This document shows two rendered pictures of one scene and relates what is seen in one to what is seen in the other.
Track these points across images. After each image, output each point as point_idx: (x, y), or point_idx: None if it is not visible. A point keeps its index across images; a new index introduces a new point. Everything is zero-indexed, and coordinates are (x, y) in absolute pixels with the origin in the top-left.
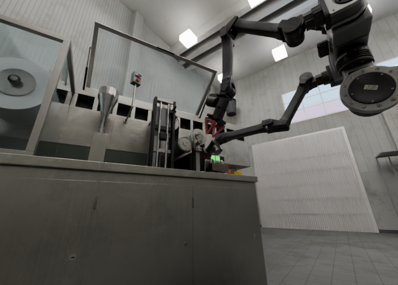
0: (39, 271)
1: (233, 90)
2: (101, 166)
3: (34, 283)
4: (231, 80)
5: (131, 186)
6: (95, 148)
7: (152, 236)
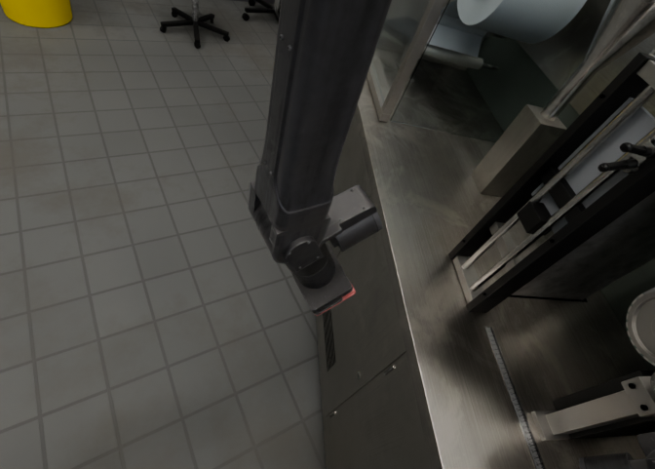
0: None
1: (262, 237)
2: (370, 178)
3: None
4: (259, 191)
5: (377, 236)
6: (504, 141)
7: (357, 311)
